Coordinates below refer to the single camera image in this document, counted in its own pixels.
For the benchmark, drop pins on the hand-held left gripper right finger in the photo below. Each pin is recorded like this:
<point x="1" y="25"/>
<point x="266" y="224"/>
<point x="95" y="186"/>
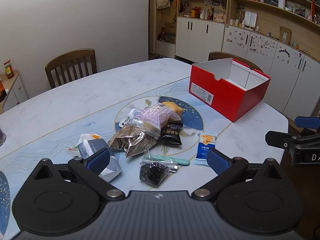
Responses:
<point x="218" y="163"/>

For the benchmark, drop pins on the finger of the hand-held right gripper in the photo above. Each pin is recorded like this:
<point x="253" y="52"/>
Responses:
<point x="303" y="122"/>
<point x="275" y="138"/>

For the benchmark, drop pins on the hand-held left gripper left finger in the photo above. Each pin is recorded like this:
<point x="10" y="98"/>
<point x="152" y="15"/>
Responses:
<point x="100" y="160"/>

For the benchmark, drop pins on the grey tissue pack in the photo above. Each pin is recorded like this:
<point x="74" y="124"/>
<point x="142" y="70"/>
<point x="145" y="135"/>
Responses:
<point x="113" y="168"/>

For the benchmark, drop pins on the blue cracker packet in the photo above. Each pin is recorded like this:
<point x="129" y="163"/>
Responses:
<point x="206" y="146"/>

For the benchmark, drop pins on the silver foil snack packet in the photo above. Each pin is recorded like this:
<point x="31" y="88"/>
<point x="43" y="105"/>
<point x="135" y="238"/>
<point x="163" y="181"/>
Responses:
<point x="132" y="140"/>

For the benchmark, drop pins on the white food pouch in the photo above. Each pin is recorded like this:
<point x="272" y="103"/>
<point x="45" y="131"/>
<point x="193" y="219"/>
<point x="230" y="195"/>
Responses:
<point x="125" y="122"/>

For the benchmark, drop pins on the black snack packet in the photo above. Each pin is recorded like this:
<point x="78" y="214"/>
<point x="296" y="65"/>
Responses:
<point x="171" y="135"/>

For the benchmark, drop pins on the red cardboard box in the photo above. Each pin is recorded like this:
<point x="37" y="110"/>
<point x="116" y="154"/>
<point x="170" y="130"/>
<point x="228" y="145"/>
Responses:
<point x="225" y="97"/>

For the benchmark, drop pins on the yellow rubber toy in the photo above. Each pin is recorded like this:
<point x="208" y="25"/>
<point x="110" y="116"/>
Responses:
<point x="175" y="107"/>

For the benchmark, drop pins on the white marble desktop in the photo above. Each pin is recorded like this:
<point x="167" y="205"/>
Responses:
<point x="112" y="85"/>

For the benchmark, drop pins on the white and orange wrapper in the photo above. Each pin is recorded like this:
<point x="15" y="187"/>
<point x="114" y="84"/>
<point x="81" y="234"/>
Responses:
<point x="86" y="137"/>

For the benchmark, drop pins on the teal toothbrush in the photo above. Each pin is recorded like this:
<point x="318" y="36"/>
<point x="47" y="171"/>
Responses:
<point x="182" y="161"/>

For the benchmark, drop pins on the clear bag of black bits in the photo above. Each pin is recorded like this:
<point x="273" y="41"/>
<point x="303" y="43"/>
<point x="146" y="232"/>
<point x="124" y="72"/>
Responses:
<point x="153" y="173"/>

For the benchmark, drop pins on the sticker-covered white cabinets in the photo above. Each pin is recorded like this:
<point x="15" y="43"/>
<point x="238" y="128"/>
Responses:
<point x="275" y="60"/>

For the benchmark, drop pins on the pink-print bread packet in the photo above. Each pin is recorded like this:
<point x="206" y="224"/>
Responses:
<point x="155" y="116"/>

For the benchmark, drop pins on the open cardboard piece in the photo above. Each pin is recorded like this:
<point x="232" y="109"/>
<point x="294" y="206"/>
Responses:
<point x="286" y="33"/>

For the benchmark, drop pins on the brown wooden chair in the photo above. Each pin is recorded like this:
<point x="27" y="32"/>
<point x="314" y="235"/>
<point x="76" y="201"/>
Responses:
<point x="217" y="56"/>
<point x="71" y="67"/>

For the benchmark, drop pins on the glass tea tumbler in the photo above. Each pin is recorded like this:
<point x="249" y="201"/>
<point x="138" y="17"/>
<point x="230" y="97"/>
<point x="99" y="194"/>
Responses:
<point x="2" y="136"/>

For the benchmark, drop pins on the small white side cabinet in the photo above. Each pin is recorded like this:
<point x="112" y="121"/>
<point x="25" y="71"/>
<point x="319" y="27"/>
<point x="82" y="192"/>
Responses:
<point x="12" y="92"/>

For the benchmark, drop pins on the white twin-panel container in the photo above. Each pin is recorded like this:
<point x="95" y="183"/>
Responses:
<point x="250" y="19"/>

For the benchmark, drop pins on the white double-door cabinet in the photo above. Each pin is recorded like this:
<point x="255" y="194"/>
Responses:
<point x="197" y="38"/>

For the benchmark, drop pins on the red sauce bottle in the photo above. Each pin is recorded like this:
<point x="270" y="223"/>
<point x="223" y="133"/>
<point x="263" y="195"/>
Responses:
<point x="8" y="70"/>

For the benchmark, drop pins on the stacked cardboard boxes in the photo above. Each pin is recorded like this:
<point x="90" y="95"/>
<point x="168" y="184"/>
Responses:
<point x="170" y="32"/>

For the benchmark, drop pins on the brown figurine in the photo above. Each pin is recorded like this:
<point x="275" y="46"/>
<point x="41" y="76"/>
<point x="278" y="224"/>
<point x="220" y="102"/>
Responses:
<point x="162" y="33"/>

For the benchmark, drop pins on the yellow bottle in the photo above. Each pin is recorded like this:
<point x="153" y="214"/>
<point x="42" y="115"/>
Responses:
<point x="193" y="12"/>

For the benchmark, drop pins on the beige tote bag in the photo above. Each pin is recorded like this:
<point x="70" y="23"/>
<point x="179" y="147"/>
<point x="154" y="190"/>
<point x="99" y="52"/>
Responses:
<point x="162" y="2"/>

